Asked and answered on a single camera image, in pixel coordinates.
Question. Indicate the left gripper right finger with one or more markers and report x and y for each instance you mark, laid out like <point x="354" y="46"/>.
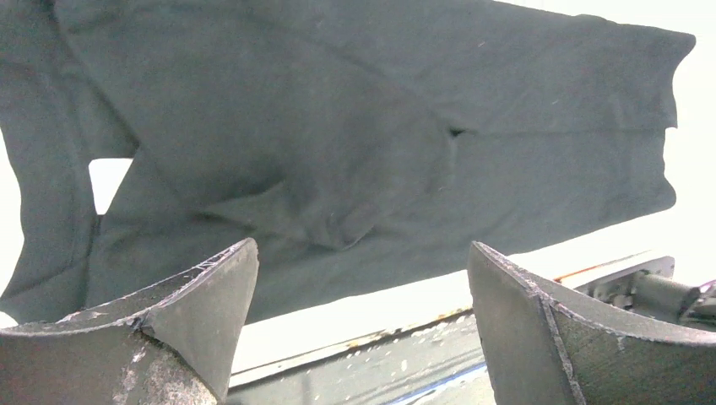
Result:
<point x="547" y="344"/>

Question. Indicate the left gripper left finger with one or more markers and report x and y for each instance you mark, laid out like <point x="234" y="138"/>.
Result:
<point x="172" y="342"/>

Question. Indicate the black t shirt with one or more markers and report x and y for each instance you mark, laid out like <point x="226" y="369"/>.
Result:
<point x="362" y="144"/>

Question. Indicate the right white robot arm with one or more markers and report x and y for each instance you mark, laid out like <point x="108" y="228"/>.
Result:
<point x="643" y="284"/>

